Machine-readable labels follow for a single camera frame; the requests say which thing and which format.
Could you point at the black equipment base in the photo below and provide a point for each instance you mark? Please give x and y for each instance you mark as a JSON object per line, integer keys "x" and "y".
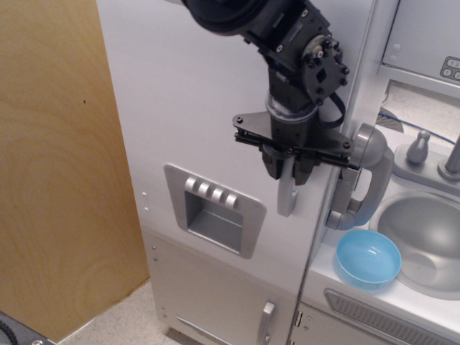
{"x": 15, "y": 332}

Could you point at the grey oven vent panel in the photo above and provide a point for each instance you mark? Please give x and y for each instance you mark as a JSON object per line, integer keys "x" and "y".
{"x": 378, "y": 320}

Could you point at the grey fridge door handle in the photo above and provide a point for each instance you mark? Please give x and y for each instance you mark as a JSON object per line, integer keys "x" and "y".
{"x": 286, "y": 193}

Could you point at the grey ice dispenser panel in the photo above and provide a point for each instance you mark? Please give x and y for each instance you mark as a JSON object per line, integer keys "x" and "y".
{"x": 213, "y": 212}

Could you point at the white toy fridge door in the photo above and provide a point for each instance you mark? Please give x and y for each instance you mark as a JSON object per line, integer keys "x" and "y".
{"x": 177, "y": 88}

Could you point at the grey lower door handle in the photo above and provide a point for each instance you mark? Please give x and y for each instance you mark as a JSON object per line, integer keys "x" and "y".
{"x": 267, "y": 314}

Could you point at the light blue plastic bowl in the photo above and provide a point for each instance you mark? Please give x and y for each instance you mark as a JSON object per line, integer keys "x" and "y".
{"x": 367, "y": 260}

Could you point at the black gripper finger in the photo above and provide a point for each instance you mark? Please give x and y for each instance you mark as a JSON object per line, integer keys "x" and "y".
{"x": 273, "y": 160}
{"x": 304, "y": 163}

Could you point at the grey toy sink basin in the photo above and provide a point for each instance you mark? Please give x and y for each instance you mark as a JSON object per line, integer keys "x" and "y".
{"x": 425, "y": 228}

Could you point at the white lower freezer door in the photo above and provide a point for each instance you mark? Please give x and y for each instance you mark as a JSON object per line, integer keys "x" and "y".
{"x": 210, "y": 301}

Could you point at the grey toy microwave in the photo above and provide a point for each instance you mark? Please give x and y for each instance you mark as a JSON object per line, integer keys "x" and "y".
{"x": 423, "y": 46}

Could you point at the white toy kitchen cabinet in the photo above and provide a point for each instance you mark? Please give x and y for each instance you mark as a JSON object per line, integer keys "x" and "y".
{"x": 316, "y": 322}

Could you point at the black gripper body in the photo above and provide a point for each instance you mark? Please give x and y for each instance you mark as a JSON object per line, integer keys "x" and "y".
{"x": 306, "y": 134}

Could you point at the plywood board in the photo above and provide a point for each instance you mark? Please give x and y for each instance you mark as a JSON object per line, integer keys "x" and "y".
{"x": 71, "y": 244}

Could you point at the grey toy telephone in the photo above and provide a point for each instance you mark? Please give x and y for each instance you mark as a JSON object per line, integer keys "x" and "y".
{"x": 371, "y": 153}

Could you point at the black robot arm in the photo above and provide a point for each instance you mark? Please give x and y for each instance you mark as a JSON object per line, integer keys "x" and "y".
{"x": 305, "y": 68}

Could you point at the grey toy faucet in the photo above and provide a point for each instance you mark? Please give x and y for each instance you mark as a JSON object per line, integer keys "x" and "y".
{"x": 415, "y": 162}

